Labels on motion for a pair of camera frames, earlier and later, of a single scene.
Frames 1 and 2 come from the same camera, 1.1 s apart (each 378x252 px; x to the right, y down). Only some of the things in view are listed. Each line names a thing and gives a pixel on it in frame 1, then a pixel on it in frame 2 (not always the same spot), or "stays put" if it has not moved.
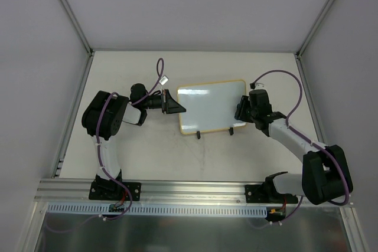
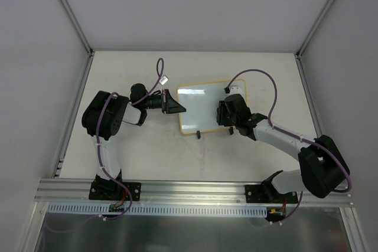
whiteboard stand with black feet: x=231 y=131 stays put
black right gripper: x=242 y=110 to x=221 y=114
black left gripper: x=165 y=102 stays put
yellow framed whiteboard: x=210 y=106 stays put
